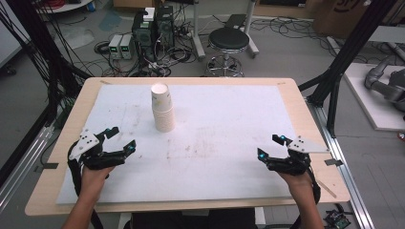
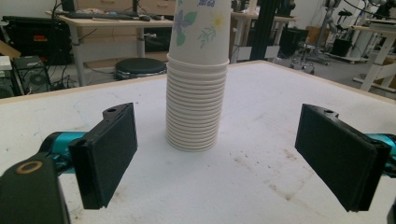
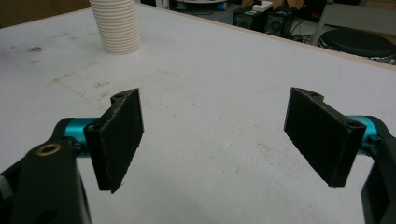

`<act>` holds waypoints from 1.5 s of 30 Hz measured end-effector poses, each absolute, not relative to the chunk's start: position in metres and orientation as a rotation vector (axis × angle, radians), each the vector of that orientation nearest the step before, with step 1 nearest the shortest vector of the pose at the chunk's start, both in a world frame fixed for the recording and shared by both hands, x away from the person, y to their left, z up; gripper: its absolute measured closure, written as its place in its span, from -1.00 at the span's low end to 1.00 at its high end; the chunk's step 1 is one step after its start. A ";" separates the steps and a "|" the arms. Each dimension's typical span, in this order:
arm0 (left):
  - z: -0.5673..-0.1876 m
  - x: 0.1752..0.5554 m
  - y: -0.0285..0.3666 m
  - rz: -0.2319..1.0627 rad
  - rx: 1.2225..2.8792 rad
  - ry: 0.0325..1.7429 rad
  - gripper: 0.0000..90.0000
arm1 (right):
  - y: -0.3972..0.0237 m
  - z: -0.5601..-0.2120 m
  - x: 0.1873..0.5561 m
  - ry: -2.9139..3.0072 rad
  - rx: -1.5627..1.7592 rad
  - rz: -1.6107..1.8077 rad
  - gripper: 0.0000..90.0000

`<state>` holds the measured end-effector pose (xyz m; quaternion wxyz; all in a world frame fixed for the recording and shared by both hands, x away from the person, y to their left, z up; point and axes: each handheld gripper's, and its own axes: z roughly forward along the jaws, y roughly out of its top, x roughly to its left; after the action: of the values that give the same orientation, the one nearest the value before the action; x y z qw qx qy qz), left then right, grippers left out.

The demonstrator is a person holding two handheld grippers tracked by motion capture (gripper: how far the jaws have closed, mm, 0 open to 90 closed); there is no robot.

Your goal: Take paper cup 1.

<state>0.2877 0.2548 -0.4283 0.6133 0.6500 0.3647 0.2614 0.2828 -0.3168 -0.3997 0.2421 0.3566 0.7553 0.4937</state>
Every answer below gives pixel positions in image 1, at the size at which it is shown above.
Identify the green circuit board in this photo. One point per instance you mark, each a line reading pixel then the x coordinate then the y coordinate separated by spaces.
pixel 337 220

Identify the person's dark clothing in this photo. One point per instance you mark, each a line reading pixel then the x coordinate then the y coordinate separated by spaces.
pixel 191 221

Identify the person's right hand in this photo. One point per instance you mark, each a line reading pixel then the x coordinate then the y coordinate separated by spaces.
pixel 301 186

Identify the stack of white paper cups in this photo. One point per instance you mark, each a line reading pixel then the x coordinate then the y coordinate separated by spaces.
pixel 163 108

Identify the black round stool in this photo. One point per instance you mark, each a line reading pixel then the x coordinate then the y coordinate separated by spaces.
pixel 228 39

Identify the black computer tower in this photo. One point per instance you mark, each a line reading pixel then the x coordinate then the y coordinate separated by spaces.
pixel 165 28
pixel 143 35

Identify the grey bench power supply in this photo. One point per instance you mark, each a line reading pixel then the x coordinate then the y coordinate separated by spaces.
pixel 126 47
pixel 115 46

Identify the white floor board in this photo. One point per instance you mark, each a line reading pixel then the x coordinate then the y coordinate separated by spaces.
pixel 369 101

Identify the aluminium floor rail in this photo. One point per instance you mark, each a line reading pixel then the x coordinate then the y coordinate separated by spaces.
pixel 22 165
pixel 344 171

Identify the small white box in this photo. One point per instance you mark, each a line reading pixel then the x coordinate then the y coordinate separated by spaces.
pixel 149 14

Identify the white stand leg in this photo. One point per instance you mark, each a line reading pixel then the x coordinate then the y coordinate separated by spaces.
pixel 198 35
pixel 251 31

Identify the thin wooden stick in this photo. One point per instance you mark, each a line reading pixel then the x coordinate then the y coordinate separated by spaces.
pixel 326 188

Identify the black tape piece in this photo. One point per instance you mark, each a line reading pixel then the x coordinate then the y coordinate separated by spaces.
pixel 333 162
pixel 51 165

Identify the person's left hand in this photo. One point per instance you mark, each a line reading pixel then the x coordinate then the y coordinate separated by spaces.
pixel 94 181

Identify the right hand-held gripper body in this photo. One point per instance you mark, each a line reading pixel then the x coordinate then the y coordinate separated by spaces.
pixel 296 163

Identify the black frame post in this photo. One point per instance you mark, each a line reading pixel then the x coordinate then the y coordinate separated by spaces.
pixel 38 41
pixel 347 54

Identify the flat black plate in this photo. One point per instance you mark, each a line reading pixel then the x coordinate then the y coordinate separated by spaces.
pixel 235 21

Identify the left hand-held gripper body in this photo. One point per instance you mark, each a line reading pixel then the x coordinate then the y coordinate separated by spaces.
pixel 95 159

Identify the brown cardboard box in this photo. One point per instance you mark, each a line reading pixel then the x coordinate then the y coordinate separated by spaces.
pixel 344 16

